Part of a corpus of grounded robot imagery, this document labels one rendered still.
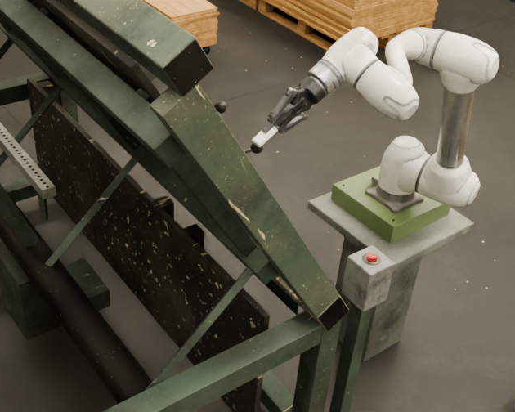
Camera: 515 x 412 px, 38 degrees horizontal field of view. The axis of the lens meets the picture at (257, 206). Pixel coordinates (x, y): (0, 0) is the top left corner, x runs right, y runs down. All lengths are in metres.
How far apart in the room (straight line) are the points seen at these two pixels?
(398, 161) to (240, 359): 1.05
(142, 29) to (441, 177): 1.53
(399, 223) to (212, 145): 1.38
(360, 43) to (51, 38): 0.88
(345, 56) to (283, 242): 0.55
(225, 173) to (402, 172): 1.28
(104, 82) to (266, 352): 1.02
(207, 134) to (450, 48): 1.07
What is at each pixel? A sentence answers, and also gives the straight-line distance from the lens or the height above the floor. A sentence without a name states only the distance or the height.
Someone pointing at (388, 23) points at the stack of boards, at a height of 0.25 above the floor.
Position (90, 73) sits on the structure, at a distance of 2.05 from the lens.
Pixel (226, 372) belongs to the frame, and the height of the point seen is 0.79.
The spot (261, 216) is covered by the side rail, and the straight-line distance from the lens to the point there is 2.00.
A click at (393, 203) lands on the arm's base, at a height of 0.85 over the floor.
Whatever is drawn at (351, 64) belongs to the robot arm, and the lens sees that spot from 2.07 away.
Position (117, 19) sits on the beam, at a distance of 1.77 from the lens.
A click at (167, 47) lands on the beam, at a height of 1.92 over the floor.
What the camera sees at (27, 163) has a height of 1.02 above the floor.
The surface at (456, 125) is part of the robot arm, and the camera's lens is 2.73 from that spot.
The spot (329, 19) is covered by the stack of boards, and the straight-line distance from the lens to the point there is 6.24.
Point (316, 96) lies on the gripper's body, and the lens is 2.05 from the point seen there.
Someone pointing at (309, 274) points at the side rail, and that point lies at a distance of 2.31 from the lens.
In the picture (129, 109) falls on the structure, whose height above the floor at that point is 1.68.
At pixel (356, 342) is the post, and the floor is 0.55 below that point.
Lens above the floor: 2.60
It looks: 36 degrees down
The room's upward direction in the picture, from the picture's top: 5 degrees clockwise
